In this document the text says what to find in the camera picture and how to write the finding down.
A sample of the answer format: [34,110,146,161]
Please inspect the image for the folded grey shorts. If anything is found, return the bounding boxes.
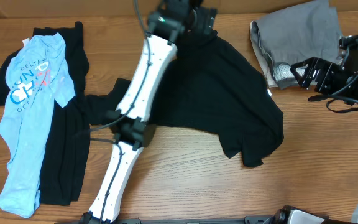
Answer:
[255,1,343,89]

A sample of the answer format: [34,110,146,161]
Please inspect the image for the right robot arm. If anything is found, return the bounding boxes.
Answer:
[290,35,358,223]

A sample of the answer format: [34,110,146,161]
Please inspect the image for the black garment on left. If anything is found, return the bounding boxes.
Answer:
[0,21,91,207]

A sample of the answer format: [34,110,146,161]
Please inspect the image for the light blue printed t-shirt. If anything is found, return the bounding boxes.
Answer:
[0,34,75,218]

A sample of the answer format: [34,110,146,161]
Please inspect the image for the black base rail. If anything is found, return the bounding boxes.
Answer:
[114,215,274,224]

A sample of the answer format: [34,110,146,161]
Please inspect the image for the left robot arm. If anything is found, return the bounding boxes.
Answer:
[79,1,217,223]

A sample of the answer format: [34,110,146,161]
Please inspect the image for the black t-shirt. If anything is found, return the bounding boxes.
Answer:
[84,29,285,168]

